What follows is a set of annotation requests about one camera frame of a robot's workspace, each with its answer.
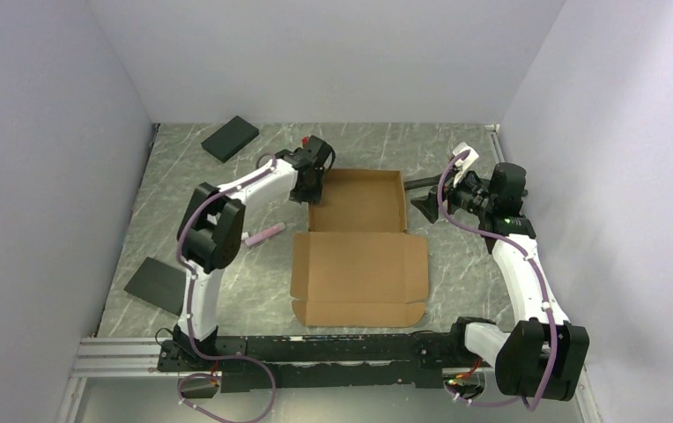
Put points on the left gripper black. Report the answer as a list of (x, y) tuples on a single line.
[(314, 196)]

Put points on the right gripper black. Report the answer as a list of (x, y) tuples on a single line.
[(427, 204)]

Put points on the pink marker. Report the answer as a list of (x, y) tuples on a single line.
[(264, 235)]

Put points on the brown cardboard box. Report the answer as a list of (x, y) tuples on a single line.
[(357, 265)]

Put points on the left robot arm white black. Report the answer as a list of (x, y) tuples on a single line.
[(210, 233)]

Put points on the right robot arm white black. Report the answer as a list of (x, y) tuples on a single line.
[(543, 355)]

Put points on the black flat box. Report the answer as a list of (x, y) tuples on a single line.
[(230, 138)]

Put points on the black foam tube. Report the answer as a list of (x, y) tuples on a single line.
[(426, 182)]

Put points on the black triangular plate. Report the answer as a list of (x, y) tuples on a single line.
[(159, 284)]

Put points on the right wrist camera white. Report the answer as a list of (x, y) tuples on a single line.
[(467, 156)]

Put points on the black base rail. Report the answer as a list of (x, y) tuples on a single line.
[(422, 359)]

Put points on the aluminium frame rail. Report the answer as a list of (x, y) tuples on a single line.
[(116, 358)]

